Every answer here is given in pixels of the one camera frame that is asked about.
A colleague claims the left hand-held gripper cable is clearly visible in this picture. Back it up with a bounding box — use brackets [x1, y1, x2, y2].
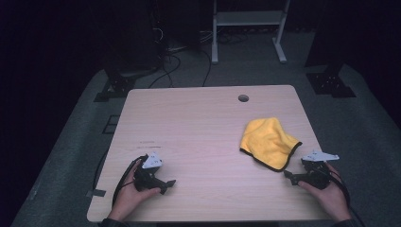
[112, 153, 149, 207]

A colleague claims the yellow cloth with black trim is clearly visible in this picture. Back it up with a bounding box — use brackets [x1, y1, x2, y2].
[238, 116, 304, 173]

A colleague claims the black floor cable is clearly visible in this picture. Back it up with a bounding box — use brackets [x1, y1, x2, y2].
[148, 51, 183, 90]
[200, 48, 213, 88]

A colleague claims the right hand-held gripper cable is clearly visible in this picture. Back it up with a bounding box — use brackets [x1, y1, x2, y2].
[325, 168, 365, 227]

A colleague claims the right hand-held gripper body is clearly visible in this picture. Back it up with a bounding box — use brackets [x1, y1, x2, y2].
[300, 149, 340, 191]

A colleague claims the grey tape piece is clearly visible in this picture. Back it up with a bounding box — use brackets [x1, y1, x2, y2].
[85, 188, 107, 199]

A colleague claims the black stand base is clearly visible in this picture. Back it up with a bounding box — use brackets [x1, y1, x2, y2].
[305, 63, 357, 99]
[93, 70, 137, 103]

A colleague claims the person's left hand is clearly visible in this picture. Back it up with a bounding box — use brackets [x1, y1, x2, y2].
[108, 160, 163, 222]

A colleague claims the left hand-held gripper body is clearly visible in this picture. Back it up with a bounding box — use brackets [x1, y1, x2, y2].
[133, 152, 164, 193]

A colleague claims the hand-held gripper cable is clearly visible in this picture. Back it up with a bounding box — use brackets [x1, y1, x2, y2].
[112, 153, 149, 207]
[325, 168, 365, 227]

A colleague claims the person's right hand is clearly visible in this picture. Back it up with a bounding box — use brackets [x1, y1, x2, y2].
[297, 161, 352, 222]

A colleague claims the white metal stand frame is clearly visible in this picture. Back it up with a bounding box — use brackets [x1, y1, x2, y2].
[211, 0, 291, 65]

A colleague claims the black cable beside table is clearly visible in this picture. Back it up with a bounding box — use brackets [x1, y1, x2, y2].
[92, 150, 109, 192]

